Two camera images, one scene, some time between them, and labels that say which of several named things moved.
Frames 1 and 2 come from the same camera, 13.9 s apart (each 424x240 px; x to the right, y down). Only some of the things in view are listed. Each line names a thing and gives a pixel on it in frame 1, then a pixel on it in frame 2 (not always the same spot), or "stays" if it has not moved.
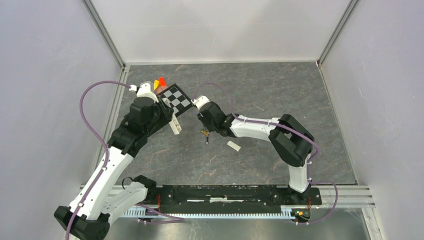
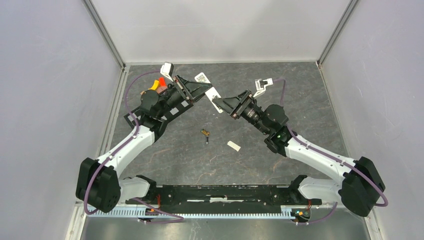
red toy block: x=162 y=81 stays
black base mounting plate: x=236 y=196 stays
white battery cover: x=233 y=145 stays
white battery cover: x=175 y=125 to x=212 y=93
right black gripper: x=200 y=116 to x=235 y=106
